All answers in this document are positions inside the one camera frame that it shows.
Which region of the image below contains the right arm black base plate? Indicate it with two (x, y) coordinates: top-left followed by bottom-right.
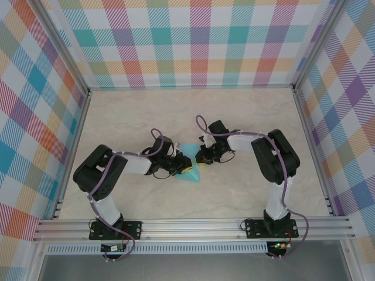
(245, 218), (299, 239)

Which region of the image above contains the teal cloth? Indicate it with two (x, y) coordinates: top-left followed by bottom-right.
(175, 143), (202, 184)

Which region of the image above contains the aluminium side rail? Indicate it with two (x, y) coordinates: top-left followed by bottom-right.
(292, 87), (338, 217)
(51, 90), (92, 220)

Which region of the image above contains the aluminium upright post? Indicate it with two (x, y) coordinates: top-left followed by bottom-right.
(28, 0), (91, 96)
(291, 0), (352, 93)

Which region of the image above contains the wide aluminium frame beam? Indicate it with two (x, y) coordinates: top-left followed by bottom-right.
(32, 215), (357, 242)

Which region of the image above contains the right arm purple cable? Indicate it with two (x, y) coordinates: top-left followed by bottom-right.
(195, 115), (311, 260)

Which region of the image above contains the thin aluminium frame rail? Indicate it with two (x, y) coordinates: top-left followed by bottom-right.
(87, 84), (296, 92)

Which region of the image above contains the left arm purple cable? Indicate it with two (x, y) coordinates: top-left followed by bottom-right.
(87, 128), (165, 263)

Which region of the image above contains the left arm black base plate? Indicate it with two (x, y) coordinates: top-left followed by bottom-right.
(88, 221), (144, 241)

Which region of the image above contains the perforated metal cable tray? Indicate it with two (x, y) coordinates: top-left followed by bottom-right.
(45, 241), (269, 255)

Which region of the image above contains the grey metal sheet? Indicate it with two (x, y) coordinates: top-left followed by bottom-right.
(37, 253), (352, 281)

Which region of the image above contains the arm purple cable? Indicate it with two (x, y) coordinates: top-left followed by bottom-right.
(87, 128), (165, 263)
(195, 115), (311, 260)

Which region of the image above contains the right gripper thin black wire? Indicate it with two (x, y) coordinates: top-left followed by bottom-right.
(218, 149), (237, 164)

